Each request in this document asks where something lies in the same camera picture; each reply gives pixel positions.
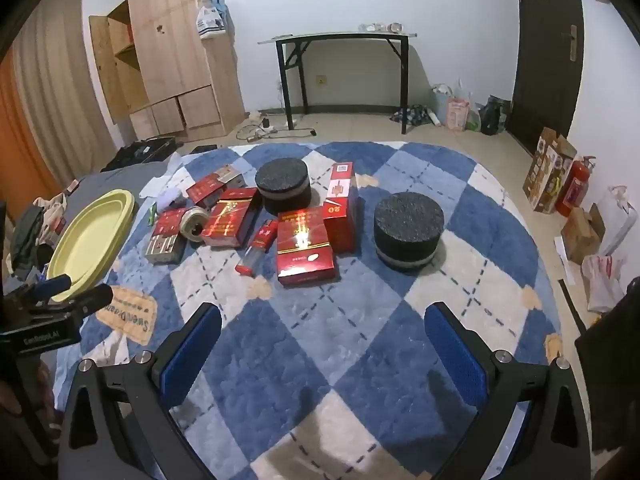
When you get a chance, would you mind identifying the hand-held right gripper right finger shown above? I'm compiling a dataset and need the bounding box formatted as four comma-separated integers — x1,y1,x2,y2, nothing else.
424,301,593,480

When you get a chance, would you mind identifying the blue checked plush blanket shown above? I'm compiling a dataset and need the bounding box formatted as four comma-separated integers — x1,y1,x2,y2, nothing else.
55,141,563,480

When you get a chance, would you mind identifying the power strip with cables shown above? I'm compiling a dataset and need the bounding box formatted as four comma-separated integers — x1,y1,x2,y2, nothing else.
235,110,318,143

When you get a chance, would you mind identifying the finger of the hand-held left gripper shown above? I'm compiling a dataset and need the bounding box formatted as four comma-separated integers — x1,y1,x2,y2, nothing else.
30,274,72,306
27,283,115,322

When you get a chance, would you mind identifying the dark red patterned box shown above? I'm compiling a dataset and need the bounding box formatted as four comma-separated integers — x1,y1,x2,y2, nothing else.
145,208,187,265

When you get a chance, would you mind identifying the plaid dark cloth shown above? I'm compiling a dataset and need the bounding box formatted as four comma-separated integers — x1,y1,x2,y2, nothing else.
390,105,433,133

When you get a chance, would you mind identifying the slim red box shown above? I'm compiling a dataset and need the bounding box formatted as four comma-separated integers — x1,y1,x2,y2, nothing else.
235,219,279,277

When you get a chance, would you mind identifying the beige garment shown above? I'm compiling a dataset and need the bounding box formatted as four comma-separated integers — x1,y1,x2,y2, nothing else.
32,192,68,248

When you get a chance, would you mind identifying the long red box white label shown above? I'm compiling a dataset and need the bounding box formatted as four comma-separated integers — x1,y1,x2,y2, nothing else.
322,162,359,254

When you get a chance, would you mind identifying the black bag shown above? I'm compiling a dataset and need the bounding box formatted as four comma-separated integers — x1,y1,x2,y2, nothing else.
478,95,512,136

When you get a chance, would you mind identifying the white cloth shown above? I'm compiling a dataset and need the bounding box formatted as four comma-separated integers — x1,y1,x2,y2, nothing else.
139,152,191,200

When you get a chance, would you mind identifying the pink packet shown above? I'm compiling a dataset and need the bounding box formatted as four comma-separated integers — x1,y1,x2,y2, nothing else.
446,97,471,132

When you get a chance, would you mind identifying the dark green garment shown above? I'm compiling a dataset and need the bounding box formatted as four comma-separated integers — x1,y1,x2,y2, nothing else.
10,205,51,281

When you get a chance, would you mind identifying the white bag red print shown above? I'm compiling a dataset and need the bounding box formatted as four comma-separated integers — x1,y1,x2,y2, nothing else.
581,254,628,313

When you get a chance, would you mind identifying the orange curtain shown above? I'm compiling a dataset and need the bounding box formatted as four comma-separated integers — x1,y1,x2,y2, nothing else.
0,50,63,221

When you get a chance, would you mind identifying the plain brown cardboard box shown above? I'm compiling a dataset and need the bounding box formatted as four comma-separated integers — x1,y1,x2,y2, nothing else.
561,203,606,265

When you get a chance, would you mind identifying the black folding table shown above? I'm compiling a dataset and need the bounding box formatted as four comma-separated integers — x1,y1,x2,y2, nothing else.
257,31,417,131

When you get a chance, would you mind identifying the dark brown door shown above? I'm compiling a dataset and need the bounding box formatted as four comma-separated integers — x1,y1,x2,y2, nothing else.
510,0,586,153

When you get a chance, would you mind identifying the printed cardboard box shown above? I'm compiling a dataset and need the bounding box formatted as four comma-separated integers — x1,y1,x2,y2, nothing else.
522,127,577,214

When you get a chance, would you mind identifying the black foam disc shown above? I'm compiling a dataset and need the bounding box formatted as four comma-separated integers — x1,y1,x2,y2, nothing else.
255,157,312,215
373,192,445,274

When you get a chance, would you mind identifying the white blue bag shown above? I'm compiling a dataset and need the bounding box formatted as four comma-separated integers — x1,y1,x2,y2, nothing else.
431,84,456,126

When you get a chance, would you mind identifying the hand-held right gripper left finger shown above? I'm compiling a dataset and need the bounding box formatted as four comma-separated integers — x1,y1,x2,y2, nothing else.
59,302,223,480

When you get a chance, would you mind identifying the light wooden wardrobe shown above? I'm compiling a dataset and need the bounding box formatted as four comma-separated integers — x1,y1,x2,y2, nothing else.
89,0,246,143

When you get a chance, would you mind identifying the beige curtain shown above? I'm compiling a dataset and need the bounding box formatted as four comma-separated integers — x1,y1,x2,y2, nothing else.
10,0,118,186

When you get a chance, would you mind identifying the red fire extinguisher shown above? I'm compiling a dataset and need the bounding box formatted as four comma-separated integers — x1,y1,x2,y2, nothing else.
555,156,597,218

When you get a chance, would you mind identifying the grey bed sheet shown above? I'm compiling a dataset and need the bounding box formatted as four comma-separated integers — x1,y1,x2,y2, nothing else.
65,160,168,221

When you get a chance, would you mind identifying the brown silver small box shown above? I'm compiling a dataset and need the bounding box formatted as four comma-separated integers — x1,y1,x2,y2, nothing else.
216,165,245,187

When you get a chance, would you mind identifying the white hanging plastic bag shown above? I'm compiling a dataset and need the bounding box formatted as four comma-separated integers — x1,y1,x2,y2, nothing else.
195,2,227,41

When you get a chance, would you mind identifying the red box gold print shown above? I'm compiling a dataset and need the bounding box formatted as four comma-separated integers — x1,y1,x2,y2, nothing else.
201,187,263,249

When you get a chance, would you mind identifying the grey tape roll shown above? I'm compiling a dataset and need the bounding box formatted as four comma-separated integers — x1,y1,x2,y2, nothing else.
179,206,211,243

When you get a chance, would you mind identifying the small red box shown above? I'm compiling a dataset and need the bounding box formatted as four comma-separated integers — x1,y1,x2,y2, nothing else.
186,178,226,206

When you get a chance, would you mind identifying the red cigarette pack diamond print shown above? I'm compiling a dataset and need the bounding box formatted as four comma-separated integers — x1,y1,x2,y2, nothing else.
276,206,341,288

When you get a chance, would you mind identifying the black open case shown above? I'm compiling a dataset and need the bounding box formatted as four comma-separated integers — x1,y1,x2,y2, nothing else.
102,136,177,172

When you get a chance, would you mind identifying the pale yellow plastic basin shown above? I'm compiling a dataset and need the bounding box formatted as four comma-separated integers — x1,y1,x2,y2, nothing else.
47,189,137,303

